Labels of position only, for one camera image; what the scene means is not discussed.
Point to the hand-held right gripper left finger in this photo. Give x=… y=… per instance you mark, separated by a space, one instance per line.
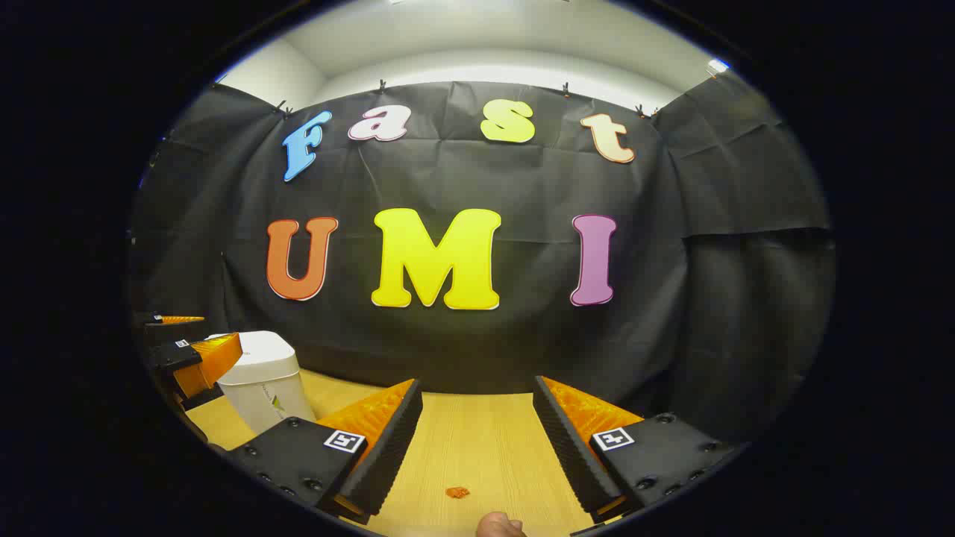
x=392 y=447

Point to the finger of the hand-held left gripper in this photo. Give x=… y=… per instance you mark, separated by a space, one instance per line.
x=179 y=320
x=209 y=362

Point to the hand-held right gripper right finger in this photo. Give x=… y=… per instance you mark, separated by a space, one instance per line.
x=571 y=447

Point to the white desktop garbage bin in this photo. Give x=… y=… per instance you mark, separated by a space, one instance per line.
x=261 y=373

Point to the orange paper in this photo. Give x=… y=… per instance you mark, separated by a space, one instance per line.
x=457 y=492

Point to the wooden desktop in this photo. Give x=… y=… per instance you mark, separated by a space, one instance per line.
x=477 y=447

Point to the black backdrop cloth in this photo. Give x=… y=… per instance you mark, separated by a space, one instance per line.
x=522 y=186

